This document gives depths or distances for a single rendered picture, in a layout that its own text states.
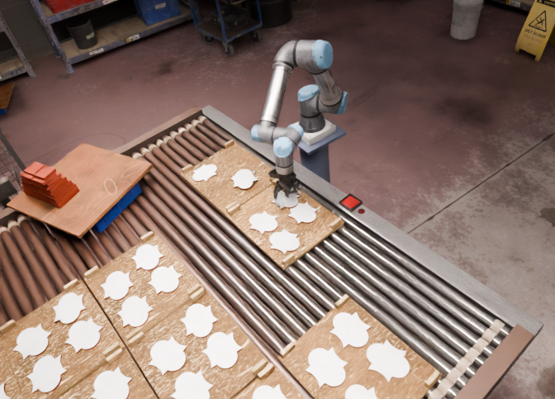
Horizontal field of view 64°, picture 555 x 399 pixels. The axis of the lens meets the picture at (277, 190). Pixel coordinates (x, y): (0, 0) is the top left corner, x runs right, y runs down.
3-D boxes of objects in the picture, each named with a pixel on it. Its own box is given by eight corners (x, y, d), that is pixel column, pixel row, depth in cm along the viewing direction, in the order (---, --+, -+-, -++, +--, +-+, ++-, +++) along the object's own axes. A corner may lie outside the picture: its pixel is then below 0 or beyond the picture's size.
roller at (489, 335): (198, 123, 270) (196, 116, 266) (502, 342, 153) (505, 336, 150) (192, 127, 268) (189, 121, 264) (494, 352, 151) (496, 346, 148)
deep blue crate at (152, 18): (171, 6, 608) (163, -23, 582) (183, 15, 581) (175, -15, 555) (136, 17, 594) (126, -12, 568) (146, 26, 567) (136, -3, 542)
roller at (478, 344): (191, 127, 268) (188, 121, 264) (494, 352, 151) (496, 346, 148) (184, 131, 266) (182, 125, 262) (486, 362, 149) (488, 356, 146)
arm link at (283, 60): (273, 33, 198) (246, 136, 190) (296, 34, 194) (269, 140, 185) (282, 47, 208) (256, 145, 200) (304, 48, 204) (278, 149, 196)
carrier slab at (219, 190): (234, 144, 244) (234, 141, 243) (283, 178, 219) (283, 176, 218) (181, 176, 230) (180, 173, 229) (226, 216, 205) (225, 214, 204)
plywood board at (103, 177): (83, 144, 242) (82, 142, 241) (153, 166, 222) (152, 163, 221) (7, 206, 213) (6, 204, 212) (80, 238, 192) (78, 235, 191)
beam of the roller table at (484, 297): (211, 112, 280) (209, 104, 276) (539, 332, 156) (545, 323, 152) (200, 118, 277) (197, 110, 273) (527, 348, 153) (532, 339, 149)
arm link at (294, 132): (279, 120, 192) (269, 135, 185) (304, 123, 188) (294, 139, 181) (282, 135, 198) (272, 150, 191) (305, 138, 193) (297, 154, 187)
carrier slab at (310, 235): (284, 179, 219) (283, 177, 217) (343, 224, 194) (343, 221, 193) (226, 217, 205) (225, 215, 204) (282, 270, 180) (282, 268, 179)
